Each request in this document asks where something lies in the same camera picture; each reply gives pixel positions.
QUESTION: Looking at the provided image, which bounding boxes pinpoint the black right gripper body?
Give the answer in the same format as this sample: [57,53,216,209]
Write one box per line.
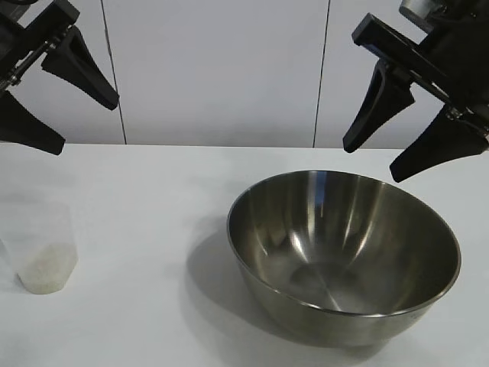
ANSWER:
[351,0,489,137]

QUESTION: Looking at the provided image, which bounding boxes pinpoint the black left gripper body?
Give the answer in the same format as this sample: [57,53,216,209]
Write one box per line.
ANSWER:
[0,0,80,93]

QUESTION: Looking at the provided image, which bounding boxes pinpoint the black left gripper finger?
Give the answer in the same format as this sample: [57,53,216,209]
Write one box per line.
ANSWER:
[0,89,66,156]
[40,27,119,111]

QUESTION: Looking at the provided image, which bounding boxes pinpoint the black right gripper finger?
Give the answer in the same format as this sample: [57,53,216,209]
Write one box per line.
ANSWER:
[389,106,488,184]
[342,60,416,154]

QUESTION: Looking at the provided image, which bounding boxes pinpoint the translucent plastic measuring cup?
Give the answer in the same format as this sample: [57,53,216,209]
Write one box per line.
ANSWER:
[0,204,79,295]

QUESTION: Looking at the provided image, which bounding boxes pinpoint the stainless steel mixing bowl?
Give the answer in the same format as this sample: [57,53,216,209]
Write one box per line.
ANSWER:
[227,169,462,347]

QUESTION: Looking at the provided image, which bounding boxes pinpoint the white rice grains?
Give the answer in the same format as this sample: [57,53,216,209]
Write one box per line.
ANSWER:
[17,244,79,295]

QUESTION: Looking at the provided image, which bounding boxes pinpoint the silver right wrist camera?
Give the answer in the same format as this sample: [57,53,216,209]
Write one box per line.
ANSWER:
[399,0,435,20]

